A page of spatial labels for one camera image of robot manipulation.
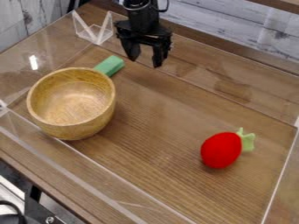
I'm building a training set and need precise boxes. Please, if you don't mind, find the black cable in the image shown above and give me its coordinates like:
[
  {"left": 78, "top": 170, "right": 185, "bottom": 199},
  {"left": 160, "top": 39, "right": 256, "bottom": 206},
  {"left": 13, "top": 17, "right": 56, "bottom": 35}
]
[{"left": 0, "top": 200, "right": 26, "bottom": 224}]

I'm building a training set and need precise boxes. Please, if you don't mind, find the red plush strawberry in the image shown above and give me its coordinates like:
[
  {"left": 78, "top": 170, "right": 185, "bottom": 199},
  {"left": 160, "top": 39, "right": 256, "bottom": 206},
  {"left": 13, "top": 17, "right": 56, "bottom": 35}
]
[{"left": 200, "top": 128, "right": 256, "bottom": 169}]

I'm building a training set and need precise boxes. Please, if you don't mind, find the clear acrylic corner bracket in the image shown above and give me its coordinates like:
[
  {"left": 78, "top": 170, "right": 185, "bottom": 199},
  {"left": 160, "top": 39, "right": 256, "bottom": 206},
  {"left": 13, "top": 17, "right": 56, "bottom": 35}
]
[{"left": 70, "top": 11, "right": 113, "bottom": 46}]

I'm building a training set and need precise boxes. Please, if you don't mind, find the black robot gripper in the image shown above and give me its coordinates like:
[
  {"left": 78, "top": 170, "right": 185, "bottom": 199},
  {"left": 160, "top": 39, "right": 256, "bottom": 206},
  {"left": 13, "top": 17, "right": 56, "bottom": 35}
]
[{"left": 114, "top": 0, "right": 172, "bottom": 67}]

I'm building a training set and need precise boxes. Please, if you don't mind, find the wooden bowl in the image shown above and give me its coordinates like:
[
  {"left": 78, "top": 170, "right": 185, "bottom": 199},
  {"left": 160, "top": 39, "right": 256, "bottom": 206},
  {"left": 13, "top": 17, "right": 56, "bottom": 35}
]
[{"left": 25, "top": 67, "right": 116, "bottom": 141}]

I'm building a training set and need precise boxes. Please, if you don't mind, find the black metal table bracket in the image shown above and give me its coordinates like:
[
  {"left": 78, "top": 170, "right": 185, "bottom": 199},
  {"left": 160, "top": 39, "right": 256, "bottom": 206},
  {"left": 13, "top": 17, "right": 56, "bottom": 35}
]
[{"left": 24, "top": 185, "right": 65, "bottom": 224}]

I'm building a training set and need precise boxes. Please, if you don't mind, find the green rectangular block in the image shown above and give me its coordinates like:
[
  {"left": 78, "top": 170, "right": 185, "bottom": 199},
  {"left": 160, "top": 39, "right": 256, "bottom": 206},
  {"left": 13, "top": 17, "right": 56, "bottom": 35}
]
[{"left": 93, "top": 55, "right": 125, "bottom": 77}]

